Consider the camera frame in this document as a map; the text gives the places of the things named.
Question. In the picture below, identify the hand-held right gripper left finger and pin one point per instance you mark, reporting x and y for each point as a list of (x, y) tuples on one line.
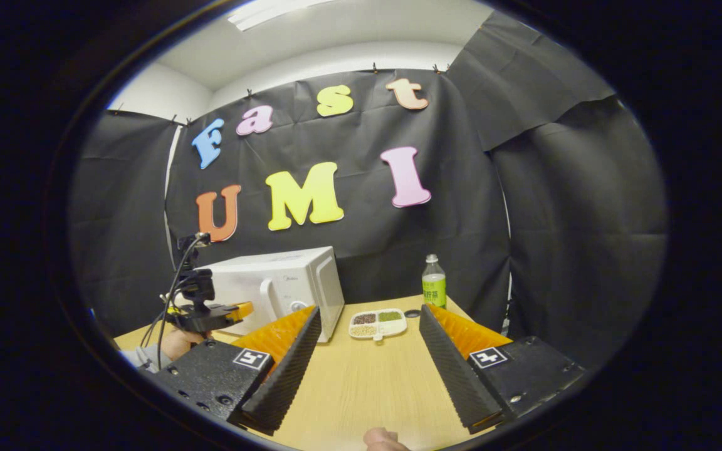
[(289, 376)]

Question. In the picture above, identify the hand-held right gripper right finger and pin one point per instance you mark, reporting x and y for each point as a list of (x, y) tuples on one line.
[(455, 376)]

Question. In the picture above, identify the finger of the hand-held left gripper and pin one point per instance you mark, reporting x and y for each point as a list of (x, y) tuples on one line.
[(239, 310)]

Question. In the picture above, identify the white microwave oven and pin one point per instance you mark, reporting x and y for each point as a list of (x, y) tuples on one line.
[(311, 275)]

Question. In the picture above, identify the green drink bottle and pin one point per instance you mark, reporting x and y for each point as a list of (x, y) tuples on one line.
[(434, 288)]

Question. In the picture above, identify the white divided dish of beans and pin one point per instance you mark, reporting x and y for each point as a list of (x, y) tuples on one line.
[(376, 324)]

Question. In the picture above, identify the large ceiling light panel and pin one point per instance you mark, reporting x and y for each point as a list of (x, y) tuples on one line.
[(273, 12)]

